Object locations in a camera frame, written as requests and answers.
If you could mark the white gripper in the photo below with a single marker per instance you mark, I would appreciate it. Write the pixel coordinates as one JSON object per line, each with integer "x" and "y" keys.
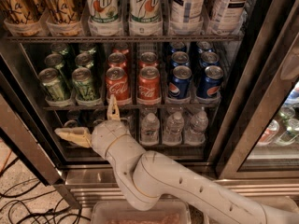
{"x": 107, "y": 134}

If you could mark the green can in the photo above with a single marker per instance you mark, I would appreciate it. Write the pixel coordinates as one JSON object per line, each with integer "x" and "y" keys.
{"x": 56, "y": 61}
{"x": 58, "y": 94}
{"x": 84, "y": 60}
{"x": 88, "y": 93}

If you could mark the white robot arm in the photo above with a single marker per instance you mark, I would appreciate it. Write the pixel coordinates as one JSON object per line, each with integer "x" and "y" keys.
{"x": 144, "y": 176}

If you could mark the left silver can bottom shelf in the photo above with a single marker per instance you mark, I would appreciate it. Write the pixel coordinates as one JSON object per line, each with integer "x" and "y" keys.
{"x": 71, "y": 124}

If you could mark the front left Coca-Cola can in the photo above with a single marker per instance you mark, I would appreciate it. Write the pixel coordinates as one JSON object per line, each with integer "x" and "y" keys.
{"x": 118, "y": 85}

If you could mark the coca-cola can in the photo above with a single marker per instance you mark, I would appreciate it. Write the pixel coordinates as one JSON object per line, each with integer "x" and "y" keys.
{"x": 117, "y": 59}
{"x": 118, "y": 85}
{"x": 148, "y": 59}
{"x": 148, "y": 85}

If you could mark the front right Coca-Cola can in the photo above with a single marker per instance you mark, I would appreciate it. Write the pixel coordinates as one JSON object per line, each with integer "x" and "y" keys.
{"x": 148, "y": 85}

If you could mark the middle left Coca-Cola can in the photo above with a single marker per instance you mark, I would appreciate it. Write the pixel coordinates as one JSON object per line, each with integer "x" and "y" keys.
{"x": 117, "y": 59}

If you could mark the open fridge door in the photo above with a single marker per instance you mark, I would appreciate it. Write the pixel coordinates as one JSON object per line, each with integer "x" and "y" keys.
{"x": 21, "y": 134}

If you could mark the middle right Coca-Cola can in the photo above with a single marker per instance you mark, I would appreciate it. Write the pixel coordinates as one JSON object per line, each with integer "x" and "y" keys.
{"x": 148, "y": 59}

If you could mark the front left Pepsi can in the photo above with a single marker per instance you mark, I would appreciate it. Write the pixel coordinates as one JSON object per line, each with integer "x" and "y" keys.
{"x": 179, "y": 83}

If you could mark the pepsi can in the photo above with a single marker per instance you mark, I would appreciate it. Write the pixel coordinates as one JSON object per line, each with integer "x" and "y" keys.
{"x": 179, "y": 83}
{"x": 179, "y": 58}
{"x": 210, "y": 82}
{"x": 209, "y": 58}

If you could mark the middle left Pepsi can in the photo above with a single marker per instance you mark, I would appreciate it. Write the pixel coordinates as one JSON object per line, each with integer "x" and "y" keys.
{"x": 179, "y": 58}

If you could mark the front right Pepsi can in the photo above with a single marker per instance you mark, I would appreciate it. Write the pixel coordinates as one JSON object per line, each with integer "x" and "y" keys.
{"x": 210, "y": 82}

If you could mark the left 7UP can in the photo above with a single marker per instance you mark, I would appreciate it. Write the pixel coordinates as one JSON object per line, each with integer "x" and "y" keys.
{"x": 104, "y": 17}

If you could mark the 7up can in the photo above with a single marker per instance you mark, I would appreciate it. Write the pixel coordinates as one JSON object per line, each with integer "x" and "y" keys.
{"x": 104, "y": 17}
{"x": 144, "y": 16}

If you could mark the right LaCroix can top shelf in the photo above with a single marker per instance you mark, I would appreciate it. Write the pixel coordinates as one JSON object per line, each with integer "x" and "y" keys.
{"x": 64, "y": 17}

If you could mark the lacroix can shelf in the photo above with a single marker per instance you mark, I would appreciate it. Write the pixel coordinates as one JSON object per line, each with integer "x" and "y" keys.
{"x": 64, "y": 17}
{"x": 23, "y": 13}

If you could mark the middle right Pepsi can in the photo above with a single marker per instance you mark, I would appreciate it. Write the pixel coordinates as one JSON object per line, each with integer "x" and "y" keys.
{"x": 209, "y": 58}

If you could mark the right 7UP can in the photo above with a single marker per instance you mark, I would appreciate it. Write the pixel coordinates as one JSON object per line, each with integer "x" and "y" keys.
{"x": 144, "y": 16}

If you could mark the left LaCroix can top shelf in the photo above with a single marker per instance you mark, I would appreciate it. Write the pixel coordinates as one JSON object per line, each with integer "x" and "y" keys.
{"x": 23, "y": 13}

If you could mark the right fridge glass door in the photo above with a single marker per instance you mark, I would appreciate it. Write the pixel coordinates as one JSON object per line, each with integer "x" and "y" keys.
{"x": 265, "y": 73}

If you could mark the left water bottle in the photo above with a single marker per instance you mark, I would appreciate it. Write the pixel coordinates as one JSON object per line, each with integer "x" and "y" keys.
{"x": 150, "y": 126}

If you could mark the water bottle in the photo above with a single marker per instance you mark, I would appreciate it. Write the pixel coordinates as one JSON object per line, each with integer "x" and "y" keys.
{"x": 173, "y": 129}
{"x": 150, "y": 126}
{"x": 195, "y": 132}

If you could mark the middle water bottle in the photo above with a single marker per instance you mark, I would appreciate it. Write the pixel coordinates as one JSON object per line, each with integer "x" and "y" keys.
{"x": 173, "y": 129}

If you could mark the right water bottle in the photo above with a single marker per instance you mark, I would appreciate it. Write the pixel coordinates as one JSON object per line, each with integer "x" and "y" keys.
{"x": 195, "y": 132}

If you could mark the left clear plastic bin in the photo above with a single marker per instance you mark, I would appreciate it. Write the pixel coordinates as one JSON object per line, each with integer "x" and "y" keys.
{"x": 166, "y": 211}

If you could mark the clear plastic bin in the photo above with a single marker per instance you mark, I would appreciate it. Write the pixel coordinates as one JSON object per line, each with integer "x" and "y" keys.
{"x": 166, "y": 211}
{"x": 278, "y": 202}

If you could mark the right clear plastic bin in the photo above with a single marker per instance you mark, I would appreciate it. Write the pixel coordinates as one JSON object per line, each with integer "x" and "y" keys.
{"x": 278, "y": 202}

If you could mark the left Teas Tea bottle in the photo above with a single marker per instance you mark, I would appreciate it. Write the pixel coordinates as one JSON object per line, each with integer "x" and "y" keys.
{"x": 185, "y": 17}

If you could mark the teas tea bottle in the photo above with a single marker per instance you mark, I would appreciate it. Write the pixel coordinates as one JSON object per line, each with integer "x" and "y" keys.
{"x": 225, "y": 16}
{"x": 185, "y": 17}

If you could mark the right Teas Tea bottle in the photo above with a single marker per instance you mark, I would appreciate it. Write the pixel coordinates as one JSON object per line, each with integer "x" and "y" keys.
{"x": 225, "y": 16}

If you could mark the middle wire shelf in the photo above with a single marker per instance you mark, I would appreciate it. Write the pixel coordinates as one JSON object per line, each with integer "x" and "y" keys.
{"x": 81, "y": 107}

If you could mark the wire shelf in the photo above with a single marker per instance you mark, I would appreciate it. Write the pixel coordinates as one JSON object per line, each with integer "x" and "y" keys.
{"x": 114, "y": 39}
{"x": 81, "y": 107}

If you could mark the top wire shelf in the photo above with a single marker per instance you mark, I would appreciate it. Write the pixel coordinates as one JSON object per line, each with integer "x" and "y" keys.
{"x": 114, "y": 39}

